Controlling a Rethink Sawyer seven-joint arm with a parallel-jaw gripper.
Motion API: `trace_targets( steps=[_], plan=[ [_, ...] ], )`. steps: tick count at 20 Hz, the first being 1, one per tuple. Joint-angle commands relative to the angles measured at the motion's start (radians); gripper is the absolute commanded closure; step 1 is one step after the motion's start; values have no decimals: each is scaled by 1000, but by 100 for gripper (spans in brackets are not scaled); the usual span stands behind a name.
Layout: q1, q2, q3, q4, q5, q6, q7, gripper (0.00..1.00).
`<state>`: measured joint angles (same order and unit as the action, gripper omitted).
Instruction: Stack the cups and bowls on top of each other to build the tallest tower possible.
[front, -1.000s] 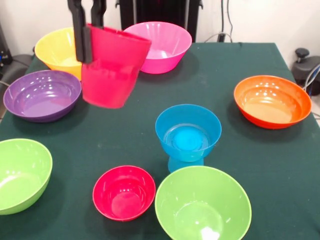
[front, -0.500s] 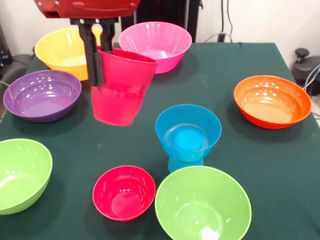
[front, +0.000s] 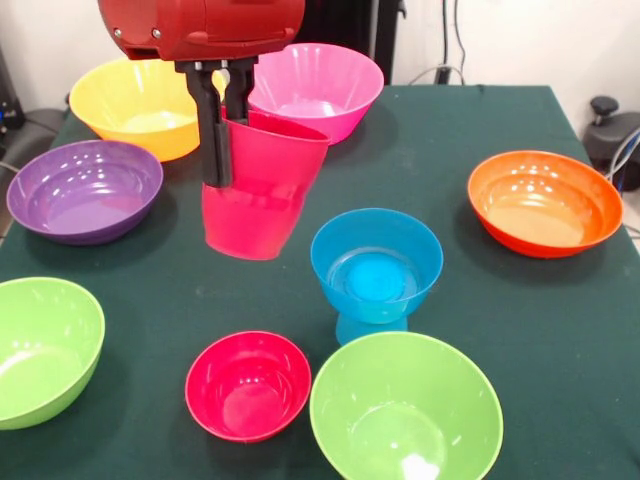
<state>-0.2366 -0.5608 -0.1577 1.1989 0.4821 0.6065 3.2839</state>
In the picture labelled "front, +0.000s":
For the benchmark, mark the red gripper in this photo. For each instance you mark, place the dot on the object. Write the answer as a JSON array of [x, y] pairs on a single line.
[[210, 27]]

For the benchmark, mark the red plastic cup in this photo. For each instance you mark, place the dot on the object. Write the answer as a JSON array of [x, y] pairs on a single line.
[[260, 200]]

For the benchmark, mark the small blue plastic bowl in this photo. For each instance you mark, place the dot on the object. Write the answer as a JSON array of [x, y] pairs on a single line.
[[425, 245]]

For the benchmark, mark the blue plastic cup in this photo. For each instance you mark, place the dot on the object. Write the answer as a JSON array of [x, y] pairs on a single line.
[[367, 332]]

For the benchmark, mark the small red plastic bowl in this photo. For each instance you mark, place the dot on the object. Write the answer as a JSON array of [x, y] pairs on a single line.
[[245, 390]]

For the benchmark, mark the light green plastic bowl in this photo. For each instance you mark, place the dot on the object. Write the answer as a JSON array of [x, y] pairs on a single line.
[[45, 350], [405, 400]]

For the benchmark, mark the large yellow-orange plastic bowl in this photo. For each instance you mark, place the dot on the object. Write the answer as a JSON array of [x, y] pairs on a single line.
[[130, 100]]

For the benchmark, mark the large pink plastic bowl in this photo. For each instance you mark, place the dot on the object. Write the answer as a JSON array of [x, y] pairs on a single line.
[[320, 80]]

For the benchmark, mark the shallow purple plastic bowl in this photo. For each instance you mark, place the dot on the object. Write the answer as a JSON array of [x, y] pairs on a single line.
[[85, 195]]

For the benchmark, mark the dark green table cloth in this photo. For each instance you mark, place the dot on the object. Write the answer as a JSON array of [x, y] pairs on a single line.
[[400, 175]]

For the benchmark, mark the black equipment box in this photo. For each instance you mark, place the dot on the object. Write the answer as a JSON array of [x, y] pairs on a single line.
[[7, 90]]

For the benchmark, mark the shallow orange plastic bowl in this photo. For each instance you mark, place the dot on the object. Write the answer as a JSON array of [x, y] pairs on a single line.
[[545, 205]]

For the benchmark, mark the black floor stand base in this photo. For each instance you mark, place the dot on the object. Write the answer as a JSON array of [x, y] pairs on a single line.
[[610, 135]]

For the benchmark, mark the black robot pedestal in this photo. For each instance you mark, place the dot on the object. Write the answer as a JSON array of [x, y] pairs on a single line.
[[345, 22]]

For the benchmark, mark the black wall plug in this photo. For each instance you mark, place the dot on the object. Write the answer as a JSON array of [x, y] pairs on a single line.
[[443, 75]]

